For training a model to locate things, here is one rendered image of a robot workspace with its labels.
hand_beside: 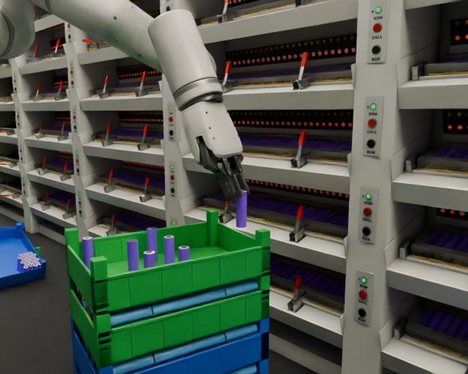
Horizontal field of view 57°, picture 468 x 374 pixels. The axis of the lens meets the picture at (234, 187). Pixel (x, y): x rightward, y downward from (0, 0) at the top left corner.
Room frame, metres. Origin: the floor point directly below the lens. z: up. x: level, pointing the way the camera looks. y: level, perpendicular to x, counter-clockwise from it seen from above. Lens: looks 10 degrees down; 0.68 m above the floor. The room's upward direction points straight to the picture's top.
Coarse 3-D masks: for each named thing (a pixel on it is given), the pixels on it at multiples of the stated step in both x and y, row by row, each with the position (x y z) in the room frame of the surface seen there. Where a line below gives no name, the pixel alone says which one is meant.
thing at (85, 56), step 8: (80, 40) 1.89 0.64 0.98; (96, 40) 1.94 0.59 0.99; (80, 48) 1.89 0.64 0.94; (88, 48) 1.89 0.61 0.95; (104, 48) 1.71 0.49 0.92; (112, 48) 1.67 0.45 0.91; (80, 56) 1.86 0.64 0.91; (88, 56) 1.81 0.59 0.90; (96, 56) 1.77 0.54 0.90; (104, 56) 1.73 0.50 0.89; (112, 56) 1.69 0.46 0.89; (120, 56) 1.65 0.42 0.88; (128, 56) 1.61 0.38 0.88; (80, 64) 1.88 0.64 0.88
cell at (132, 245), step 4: (128, 240) 0.70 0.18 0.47; (132, 240) 0.70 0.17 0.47; (136, 240) 0.70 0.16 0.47; (128, 244) 0.69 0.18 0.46; (132, 244) 0.69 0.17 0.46; (136, 244) 0.69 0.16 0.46; (128, 248) 0.69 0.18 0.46; (132, 248) 0.69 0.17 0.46; (136, 248) 0.69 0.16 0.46; (128, 252) 0.69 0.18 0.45; (132, 252) 0.69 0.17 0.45; (136, 252) 0.69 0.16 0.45; (128, 256) 0.69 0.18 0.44; (132, 256) 0.69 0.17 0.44; (136, 256) 0.69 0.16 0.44; (128, 260) 0.69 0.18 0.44; (132, 260) 0.69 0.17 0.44; (136, 260) 0.69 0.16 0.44; (128, 264) 0.69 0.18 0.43; (132, 264) 0.69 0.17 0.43; (136, 264) 0.69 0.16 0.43; (128, 268) 0.69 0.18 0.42; (132, 268) 0.69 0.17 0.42; (136, 268) 0.69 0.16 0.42
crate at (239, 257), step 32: (192, 224) 0.86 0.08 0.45; (96, 256) 0.75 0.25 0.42; (160, 256) 0.81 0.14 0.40; (192, 256) 0.81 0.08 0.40; (224, 256) 0.67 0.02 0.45; (256, 256) 0.70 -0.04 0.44; (96, 288) 0.56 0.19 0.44; (128, 288) 0.59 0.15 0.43; (160, 288) 0.61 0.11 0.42; (192, 288) 0.64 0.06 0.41
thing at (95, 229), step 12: (96, 216) 1.91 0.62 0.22; (108, 216) 1.95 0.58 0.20; (120, 216) 1.91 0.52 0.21; (132, 216) 1.87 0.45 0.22; (144, 216) 1.84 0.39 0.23; (96, 228) 1.88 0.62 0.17; (108, 228) 1.83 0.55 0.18; (120, 228) 1.80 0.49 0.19; (132, 228) 1.74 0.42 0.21; (144, 228) 1.72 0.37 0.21
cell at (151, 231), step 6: (150, 228) 0.78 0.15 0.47; (156, 228) 0.78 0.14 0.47; (150, 234) 0.77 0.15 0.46; (156, 234) 0.77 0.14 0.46; (150, 240) 0.77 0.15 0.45; (156, 240) 0.77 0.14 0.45; (150, 246) 0.77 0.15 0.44; (156, 246) 0.77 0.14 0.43; (156, 252) 0.77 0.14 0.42; (156, 258) 0.77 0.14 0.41
